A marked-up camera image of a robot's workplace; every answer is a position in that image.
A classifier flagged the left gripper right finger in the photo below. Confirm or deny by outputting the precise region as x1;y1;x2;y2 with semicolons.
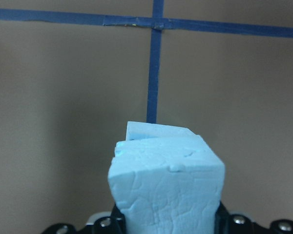
214;203;293;234

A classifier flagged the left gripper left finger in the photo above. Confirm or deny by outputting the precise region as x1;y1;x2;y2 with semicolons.
42;205;127;234

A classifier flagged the light blue block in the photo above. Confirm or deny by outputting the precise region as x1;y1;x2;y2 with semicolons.
108;136;225;234
126;121;195;140

